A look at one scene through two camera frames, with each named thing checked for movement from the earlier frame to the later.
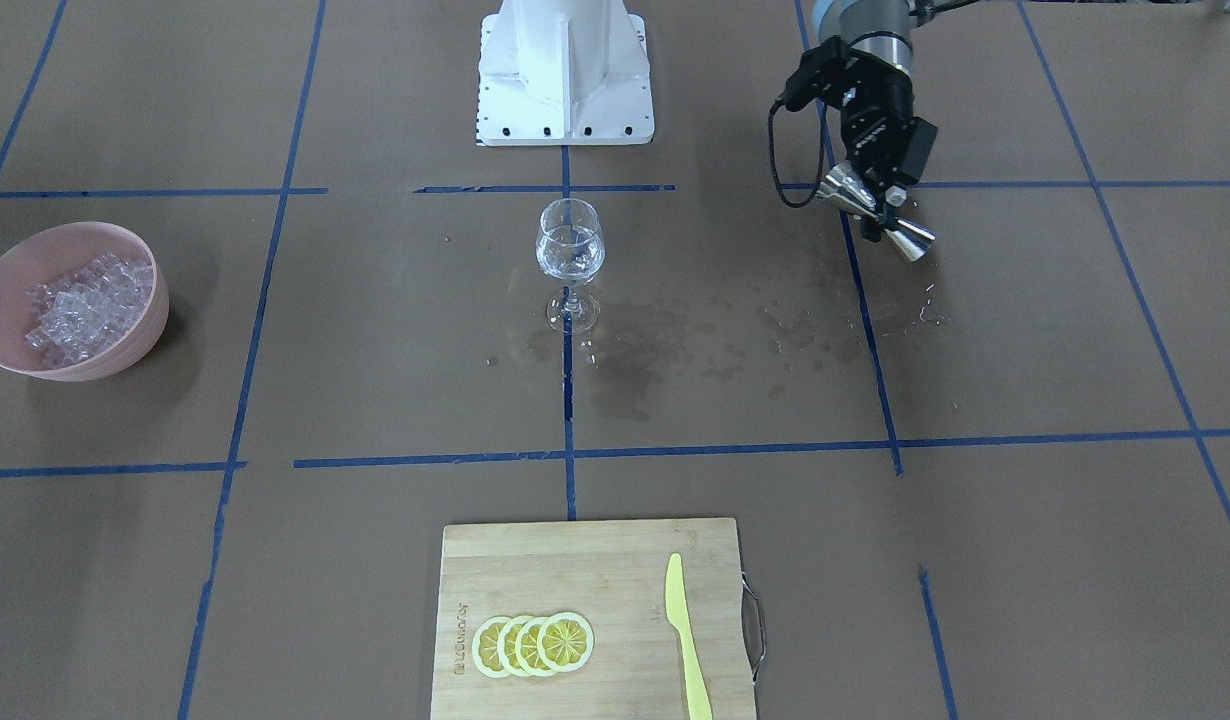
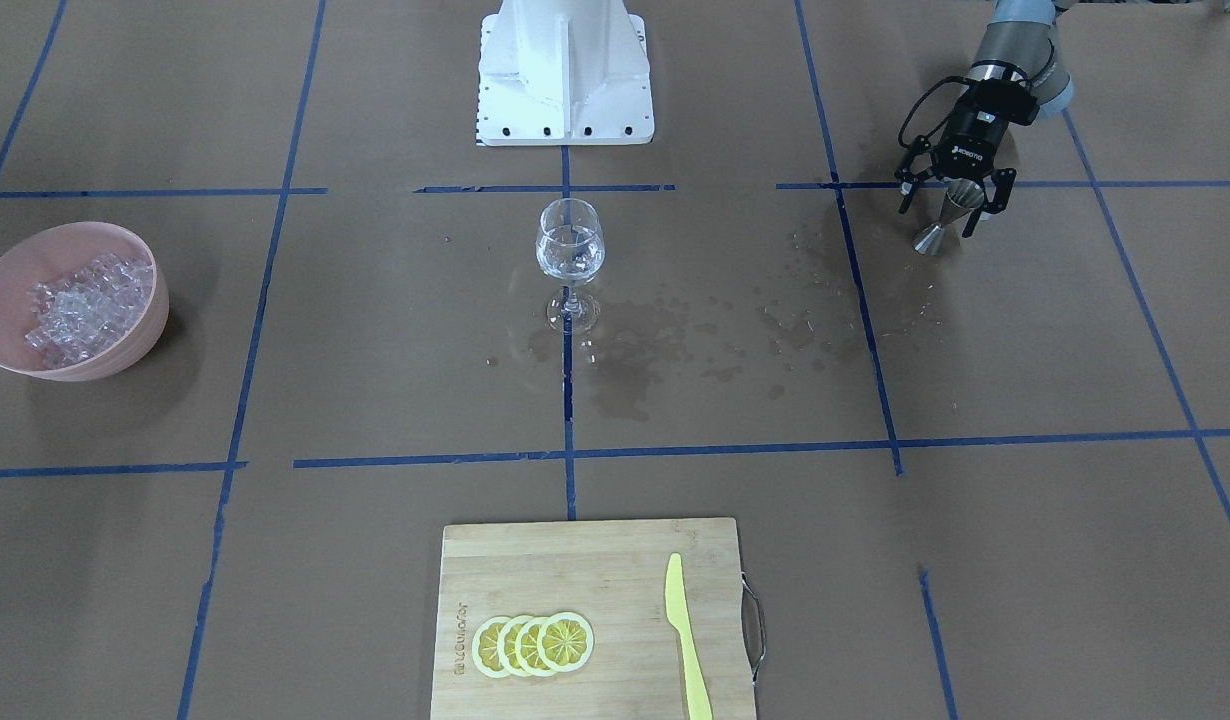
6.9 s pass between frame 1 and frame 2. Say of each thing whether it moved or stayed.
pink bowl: stayed
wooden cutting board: stayed
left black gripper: moved
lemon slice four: stayed
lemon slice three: stayed
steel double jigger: moved
